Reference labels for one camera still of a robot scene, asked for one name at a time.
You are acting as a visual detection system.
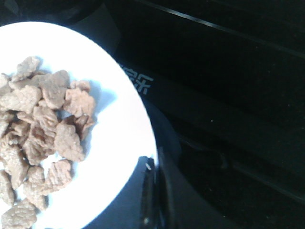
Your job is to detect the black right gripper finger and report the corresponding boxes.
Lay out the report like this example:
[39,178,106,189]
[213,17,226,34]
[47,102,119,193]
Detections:
[139,157,167,229]

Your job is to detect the light blue plate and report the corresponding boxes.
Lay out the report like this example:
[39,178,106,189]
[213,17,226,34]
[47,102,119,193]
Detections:
[0,22,157,229]

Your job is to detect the brown meat pieces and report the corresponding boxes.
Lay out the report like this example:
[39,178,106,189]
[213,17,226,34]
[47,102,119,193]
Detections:
[0,56,96,229]

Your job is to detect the black glass gas stove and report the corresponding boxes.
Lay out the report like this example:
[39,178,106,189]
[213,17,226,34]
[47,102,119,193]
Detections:
[0,0,305,229]

